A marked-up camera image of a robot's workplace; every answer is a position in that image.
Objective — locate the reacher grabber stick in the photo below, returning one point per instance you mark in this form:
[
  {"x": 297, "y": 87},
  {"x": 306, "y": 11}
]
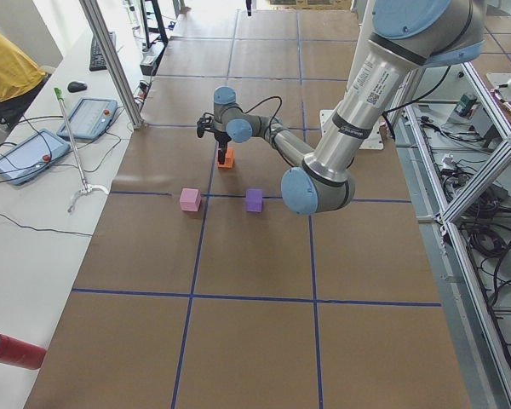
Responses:
[{"x": 86, "y": 188}]

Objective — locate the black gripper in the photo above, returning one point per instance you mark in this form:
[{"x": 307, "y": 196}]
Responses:
[{"x": 221, "y": 138}]

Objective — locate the near blue teach pendant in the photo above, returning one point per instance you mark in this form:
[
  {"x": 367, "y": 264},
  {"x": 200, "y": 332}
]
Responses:
[{"x": 32, "y": 156}]

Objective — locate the purple foam cube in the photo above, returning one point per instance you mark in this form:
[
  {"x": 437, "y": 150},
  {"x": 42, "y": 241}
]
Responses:
[{"x": 254, "y": 200}]

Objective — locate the red cylinder tube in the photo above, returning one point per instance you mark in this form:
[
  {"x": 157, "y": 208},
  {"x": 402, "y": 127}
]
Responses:
[{"x": 18, "y": 353}]

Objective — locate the blue teach pendant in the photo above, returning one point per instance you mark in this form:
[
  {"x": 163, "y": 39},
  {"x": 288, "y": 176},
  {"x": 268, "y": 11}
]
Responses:
[
  {"x": 90, "y": 117},
  {"x": 32, "y": 156}
]

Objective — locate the black computer mouse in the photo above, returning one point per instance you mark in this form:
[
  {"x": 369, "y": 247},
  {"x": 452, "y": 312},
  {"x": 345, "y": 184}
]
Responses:
[{"x": 76, "y": 86}]

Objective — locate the aluminium frame rail structure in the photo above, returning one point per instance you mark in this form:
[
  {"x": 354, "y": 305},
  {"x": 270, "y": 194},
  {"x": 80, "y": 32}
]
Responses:
[{"x": 452, "y": 128}]

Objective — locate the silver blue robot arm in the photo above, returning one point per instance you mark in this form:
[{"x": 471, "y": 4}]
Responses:
[{"x": 405, "y": 36}]

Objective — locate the far blue teach pendant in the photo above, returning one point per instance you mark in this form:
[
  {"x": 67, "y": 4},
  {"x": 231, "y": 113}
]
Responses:
[{"x": 90, "y": 117}]

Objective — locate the orange foam cube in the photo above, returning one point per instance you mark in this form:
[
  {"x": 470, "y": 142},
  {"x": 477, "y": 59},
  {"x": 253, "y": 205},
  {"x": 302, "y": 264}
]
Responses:
[{"x": 225, "y": 158}]

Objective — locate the person in yellow shirt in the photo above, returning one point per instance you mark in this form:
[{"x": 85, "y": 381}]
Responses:
[{"x": 21, "y": 79}]

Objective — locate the aluminium frame post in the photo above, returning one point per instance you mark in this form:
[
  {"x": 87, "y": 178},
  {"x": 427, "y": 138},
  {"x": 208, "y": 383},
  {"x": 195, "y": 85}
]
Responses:
[{"x": 98, "y": 26}]

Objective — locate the black keyboard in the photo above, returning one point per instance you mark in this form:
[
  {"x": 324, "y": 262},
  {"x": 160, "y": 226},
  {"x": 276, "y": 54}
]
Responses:
[{"x": 97, "y": 60}]

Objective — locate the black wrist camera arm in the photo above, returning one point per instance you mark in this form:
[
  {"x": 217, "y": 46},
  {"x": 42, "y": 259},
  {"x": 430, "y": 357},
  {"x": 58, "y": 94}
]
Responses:
[{"x": 205, "y": 124}]

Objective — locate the pink foam cube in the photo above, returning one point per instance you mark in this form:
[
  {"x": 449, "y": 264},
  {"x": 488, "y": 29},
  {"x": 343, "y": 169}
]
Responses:
[{"x": 190, "y": 199}]

